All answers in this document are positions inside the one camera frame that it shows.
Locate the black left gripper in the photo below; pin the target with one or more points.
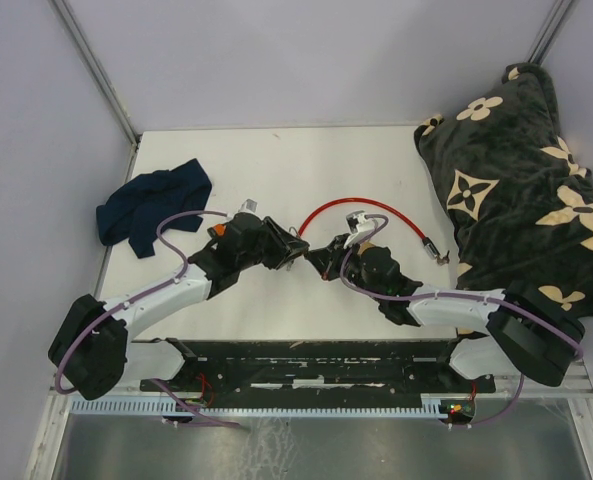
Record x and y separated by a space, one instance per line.
282 245

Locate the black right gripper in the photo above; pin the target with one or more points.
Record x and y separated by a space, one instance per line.
327 259

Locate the orange padlock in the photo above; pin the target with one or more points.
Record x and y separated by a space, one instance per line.
217 230

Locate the silver key bunch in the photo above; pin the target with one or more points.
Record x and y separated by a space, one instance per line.
444 259

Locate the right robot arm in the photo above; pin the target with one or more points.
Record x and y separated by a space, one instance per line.
512 330

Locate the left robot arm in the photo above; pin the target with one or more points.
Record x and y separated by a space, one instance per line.
151 305

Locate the navy blue cloth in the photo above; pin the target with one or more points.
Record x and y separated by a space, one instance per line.
134 211

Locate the black floral blanket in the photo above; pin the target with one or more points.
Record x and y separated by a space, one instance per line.
521 207

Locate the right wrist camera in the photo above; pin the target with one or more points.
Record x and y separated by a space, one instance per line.
360 226

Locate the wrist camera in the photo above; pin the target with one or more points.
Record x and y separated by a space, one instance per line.
360 226
248 206

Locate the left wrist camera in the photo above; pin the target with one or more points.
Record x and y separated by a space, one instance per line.
248 206

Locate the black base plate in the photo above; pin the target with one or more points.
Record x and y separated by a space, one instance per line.
408 367

